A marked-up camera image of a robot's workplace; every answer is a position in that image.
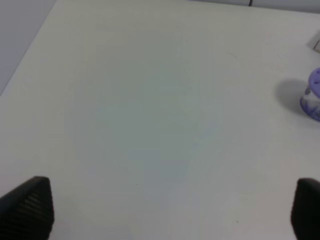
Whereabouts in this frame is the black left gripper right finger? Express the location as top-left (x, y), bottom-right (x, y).
top-left (290, 178), bottom-right (320, 240)

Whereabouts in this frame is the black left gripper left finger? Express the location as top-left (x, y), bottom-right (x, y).
top-left (0, 176), bottom-right (55, 240)

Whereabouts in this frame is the purple round air freshener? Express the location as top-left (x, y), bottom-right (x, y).
top-left (299, 68), bottom-right (320, 122)

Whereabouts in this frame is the white rectangular cardboard box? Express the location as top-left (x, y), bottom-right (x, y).
top-left (307, 30), bottom-right (320, 53)

